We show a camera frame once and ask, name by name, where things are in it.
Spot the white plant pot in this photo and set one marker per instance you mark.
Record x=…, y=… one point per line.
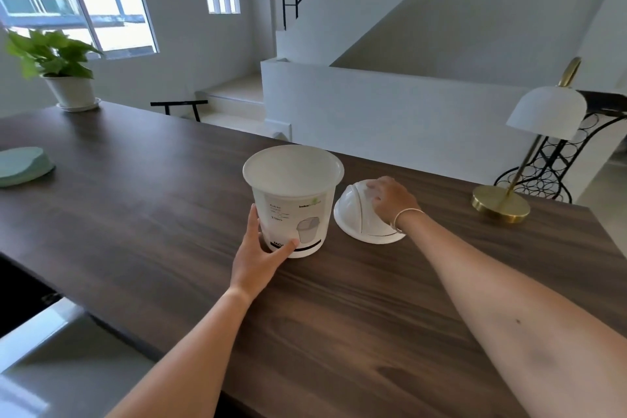
x=68, y=89

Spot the person's left forearm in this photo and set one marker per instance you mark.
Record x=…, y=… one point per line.
x=191, y=359

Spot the white wall outlet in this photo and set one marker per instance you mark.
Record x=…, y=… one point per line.
x=279, y=131

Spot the white plastic bin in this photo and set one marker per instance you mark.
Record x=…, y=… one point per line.
x=291, y=187

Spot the white staircase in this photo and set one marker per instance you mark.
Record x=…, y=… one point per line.
x=235, y=99

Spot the green leafy plant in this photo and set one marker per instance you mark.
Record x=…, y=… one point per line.
x=49, y=52

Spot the black stool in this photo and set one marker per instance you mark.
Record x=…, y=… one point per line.
x=177, y=103

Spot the white lower counter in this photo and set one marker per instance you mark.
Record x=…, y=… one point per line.
x=59, y=359

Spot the person's left thumb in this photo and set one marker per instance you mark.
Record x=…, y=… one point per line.
x=286, y=248

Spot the white and gold table lamp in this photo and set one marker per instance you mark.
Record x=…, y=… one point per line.
x=546, y=111

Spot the person's right fingers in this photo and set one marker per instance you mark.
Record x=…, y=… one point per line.
x=379, y=187

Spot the person's left hand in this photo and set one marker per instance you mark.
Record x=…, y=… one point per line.
x=254, y=263

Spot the person's right forearm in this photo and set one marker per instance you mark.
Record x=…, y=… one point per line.
x=504, y=314

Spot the white pot saucer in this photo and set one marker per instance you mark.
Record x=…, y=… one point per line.
x=93, y=104

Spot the white dome bin lid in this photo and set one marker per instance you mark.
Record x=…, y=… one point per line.
x=355, y=214

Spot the person's right hand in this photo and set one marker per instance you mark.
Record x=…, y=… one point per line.
x=394, y=202

